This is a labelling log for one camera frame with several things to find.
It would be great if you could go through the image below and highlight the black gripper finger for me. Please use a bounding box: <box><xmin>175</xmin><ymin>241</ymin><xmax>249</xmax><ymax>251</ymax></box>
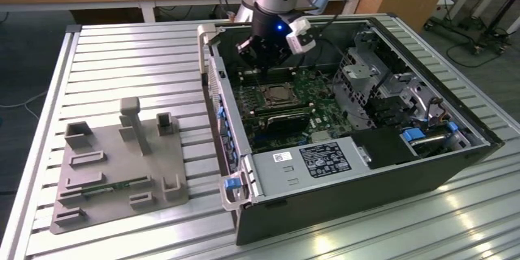
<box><xmin>263</xmin><ymin>44</ymin><xmax>295</xmax><ymax>79</ymax></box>
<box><xmin>235</xmin><ymin>36</ymin><xmax>268</xmax><ymax>79</ymax></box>

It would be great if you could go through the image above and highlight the CPU socket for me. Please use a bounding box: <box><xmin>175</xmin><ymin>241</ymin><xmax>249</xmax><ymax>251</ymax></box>
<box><xmin>259</xmin><ymin>82</ymin><xmax>305</xmax><ymax>108</ymax></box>

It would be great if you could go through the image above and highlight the black PC case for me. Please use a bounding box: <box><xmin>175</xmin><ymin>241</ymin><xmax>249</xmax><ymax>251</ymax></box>
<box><xmin>196</xmin><ymin>13</ymin><xmax>507</xmax><ymax>246</ymax></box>

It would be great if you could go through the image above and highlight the grey parts rack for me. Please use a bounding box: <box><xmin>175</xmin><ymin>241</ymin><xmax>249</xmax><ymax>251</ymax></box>
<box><xmin>48</xmin><ymin>96</ymin><xmax>191</xmax><ymax>236</ymax></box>

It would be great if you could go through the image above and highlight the green motherboard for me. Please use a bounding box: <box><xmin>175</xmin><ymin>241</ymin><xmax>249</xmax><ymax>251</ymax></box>
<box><xmin>229</xmin><ymin>66</ymin><xmax>355</xmax><ymax>155</ymax></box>

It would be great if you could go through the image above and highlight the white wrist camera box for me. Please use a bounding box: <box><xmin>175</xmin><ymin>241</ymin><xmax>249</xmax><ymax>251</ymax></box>
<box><xmin>285</xmin><ymin>18</ymin><xmax>319</xmax><ymax>56</ymax></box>

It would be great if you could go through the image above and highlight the silver chipset heatsink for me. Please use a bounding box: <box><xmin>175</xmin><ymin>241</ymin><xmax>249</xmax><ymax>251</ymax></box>
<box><xmin>311</xmin><ymin>130</ymin><xmax>333</xmax><ymax>142</ymax></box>

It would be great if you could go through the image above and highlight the black plastic shroud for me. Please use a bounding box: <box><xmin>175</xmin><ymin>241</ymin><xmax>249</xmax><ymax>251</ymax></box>
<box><xmin>351</xmin><ymin>125</ymin><xmax>423</xmax><ymax>170</ymax></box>

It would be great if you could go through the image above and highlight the installed RAM stick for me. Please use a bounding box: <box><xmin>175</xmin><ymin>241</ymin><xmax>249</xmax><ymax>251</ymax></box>
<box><xmin>255</xmin><ymin>105</ymin><xmax>309</xmax><ymax>114</ymax></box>

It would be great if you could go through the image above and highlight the silver CPU with green rim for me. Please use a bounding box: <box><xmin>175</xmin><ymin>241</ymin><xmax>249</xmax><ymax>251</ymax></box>
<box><xmin>271</xmin><ymin>88</ymin><xmax>295</xmax><ymax>102</ymax></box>

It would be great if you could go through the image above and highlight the silver metal drive cage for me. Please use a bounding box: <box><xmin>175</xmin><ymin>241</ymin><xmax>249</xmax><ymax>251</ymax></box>
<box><xmin>331</xmin><ymin>30</ymin><xmax>432</xmax><ymax>132</ymax></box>

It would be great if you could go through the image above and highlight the black graphics card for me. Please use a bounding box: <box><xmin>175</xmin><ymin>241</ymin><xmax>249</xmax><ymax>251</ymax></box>
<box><xmin>263</xmin><ymin>112</ymin><xmax>311</xmax><ymax>136</ymax></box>

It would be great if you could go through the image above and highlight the silver cylindrical bar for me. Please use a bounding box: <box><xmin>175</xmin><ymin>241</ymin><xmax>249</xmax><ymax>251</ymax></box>
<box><xmin>409</xmin><ymin>133</ymin><xmax>455</xmax><ymax>150</ymax></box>

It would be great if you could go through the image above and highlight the black RAM slot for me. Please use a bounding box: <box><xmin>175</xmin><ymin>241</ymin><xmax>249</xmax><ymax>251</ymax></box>
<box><xmin>240</xmin><ymin>77</ymin><xmax>296</xmax><ymax>83</ymax></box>
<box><xmin>239</xmin><ymin>69</ymin><xmax>295</xmax><ymax>75</ymax></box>
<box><xmin>239</xmin><ymin>72</ymin><xmax>295</xmax><ymax>77</ymax></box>
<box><xmin>240</xmin><ymin>74</ymin><xmax>295</xmax><ymax>80</ymax></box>

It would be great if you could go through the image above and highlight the green RAM stick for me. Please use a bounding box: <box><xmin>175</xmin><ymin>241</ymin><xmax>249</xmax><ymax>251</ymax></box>
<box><xmin>80</xmin><ymin>180</ymin><xmax>135</xmax><ymax>196</ymax></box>

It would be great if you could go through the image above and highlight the metal socket cover frame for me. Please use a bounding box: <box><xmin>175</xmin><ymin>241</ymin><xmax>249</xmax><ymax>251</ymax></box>
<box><xmin>261</xmin><ymin>83</ymin><xmax>304</xmax><ymax>107</ymax></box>

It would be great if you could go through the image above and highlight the silver power supply unit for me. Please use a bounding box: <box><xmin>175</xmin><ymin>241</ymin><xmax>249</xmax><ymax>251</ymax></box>
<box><xmin>247</xmin><ymin>136</ymin><xmax>373</xmax><ymax>197</ymax></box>

